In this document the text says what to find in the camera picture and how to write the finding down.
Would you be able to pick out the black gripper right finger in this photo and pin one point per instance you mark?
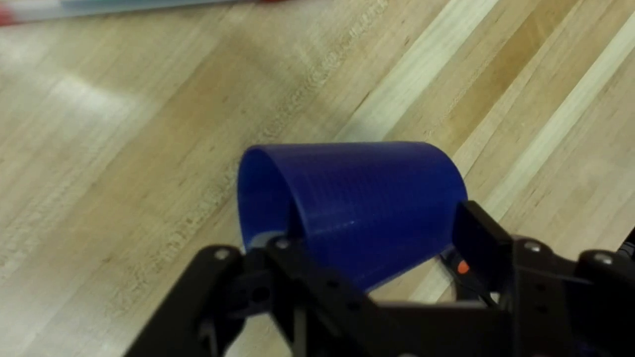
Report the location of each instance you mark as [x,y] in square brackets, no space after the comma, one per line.
[561,303]

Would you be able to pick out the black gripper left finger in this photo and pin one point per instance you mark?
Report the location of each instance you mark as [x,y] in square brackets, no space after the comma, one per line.
[264,309]

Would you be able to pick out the blue plastic cup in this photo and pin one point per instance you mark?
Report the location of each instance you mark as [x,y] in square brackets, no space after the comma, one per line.
[369,198]

